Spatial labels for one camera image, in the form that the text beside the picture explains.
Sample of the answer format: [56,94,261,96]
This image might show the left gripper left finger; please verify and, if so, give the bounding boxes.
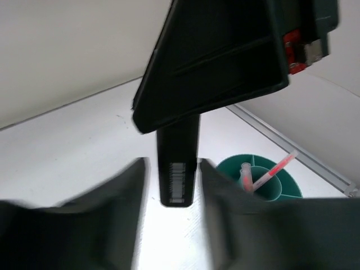
[1,158,146,269]

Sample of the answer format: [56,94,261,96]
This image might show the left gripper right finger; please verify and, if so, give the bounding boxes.
[200,159,359,269]

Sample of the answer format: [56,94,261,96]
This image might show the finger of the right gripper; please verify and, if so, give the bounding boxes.
[132,1,289,133]

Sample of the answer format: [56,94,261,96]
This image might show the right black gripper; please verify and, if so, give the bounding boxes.
[267,1,340,75]

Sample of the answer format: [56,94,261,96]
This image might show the orange pen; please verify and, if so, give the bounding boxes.
[240,163,254,194]

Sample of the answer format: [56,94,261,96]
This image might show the red white pen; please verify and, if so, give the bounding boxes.
[253,150,298,191]

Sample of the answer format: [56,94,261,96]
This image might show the teal round compartment organizer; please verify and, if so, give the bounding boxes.
[217,154,303,201]

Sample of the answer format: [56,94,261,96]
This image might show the aluminium side rail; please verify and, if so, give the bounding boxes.
[227,104,359,198]

